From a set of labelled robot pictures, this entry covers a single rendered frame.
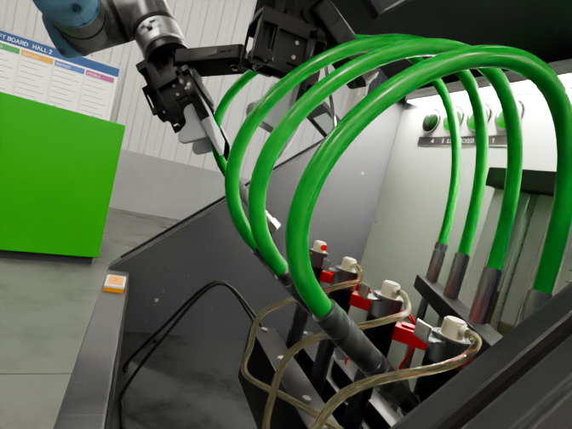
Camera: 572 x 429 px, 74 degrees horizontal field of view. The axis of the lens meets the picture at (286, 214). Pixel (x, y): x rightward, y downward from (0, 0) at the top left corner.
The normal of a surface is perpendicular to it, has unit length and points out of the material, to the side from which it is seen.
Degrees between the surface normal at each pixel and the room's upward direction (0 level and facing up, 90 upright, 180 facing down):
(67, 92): 90
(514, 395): 43
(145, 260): 90
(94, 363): 0
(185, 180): 90
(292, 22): 90
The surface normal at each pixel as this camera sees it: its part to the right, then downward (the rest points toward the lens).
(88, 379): 0.25, -0.97
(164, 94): -0.19, -0.18
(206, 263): 0.33, 0.18
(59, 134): 0.53, 0.22
